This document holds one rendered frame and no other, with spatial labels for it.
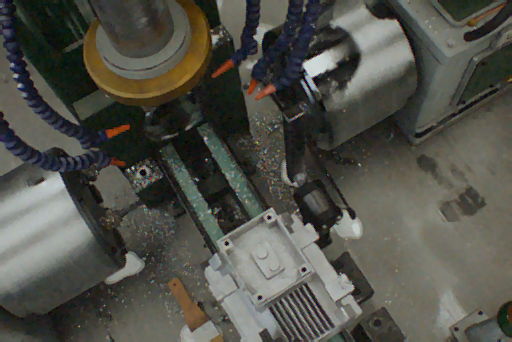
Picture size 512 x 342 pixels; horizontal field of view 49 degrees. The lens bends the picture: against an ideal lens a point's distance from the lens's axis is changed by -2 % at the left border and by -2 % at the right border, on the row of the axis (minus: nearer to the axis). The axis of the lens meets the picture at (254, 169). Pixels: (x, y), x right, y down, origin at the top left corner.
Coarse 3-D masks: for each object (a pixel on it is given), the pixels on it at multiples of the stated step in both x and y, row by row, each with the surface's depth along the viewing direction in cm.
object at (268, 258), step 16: (272, 208) 88; (256, 224) 90; (272, 224) 89; (224, 240) 87; (240, 240) 90; (256, 240) 89; (272, 240) 89; (288, 240) 88; (224, 256) 91; (240, 256) 89; (256, 256) 87; (272, 256) 87; (304, 256) 85; (240, 272) 88; (256, 272) 87; (272, 272) 86; (288, 272) 87; (304, 272) 84; (256, 288) 87; (272, 288) 86; (288, 288) 83; (256, 304) 83
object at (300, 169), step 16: (288, 112) 82; (304, 112) 82; (288, 128) 84; (304, 128) 87; (288, 144) 90; (304, 144) 92; (288, 160) 96; (304, 160) 98; (288, 176) 104; (304, 176) 103
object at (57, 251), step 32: (0, 192) 91; (32, 192) 90; (64, 192) 90; (96, 192) 108; (0, 224) 88; (32, 224) 88; (64, 224) 89; (96, 224) 93; (0, 256) 88; (32, 256) 89; (64, 256) 90; (96, 256) 92; (0, 288) 90; (32, 288) 90; (64, 288) 93
